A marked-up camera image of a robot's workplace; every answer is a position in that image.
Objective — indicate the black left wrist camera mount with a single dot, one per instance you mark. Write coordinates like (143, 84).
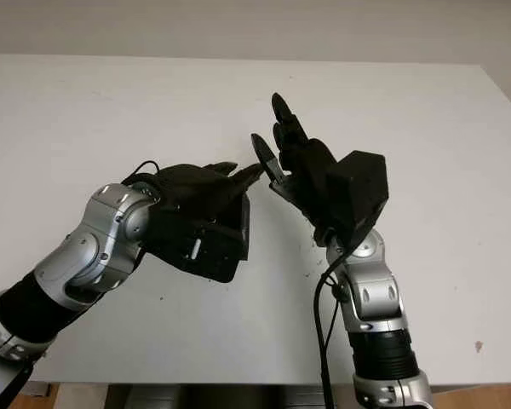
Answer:
(196, 251)

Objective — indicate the grey robot torso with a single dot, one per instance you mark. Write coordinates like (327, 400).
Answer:
(221, 396)

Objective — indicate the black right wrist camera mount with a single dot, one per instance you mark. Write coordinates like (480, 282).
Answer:
(362, 191)

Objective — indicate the black RealSense box lid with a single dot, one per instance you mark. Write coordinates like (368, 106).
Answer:
(245, 226)

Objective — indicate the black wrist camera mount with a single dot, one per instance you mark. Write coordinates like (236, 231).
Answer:
(362, 191)
(196, 251)

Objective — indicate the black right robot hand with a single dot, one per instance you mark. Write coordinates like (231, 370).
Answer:
(311, 179)

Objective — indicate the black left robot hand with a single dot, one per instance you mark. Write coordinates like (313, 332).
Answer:
(196, 187)

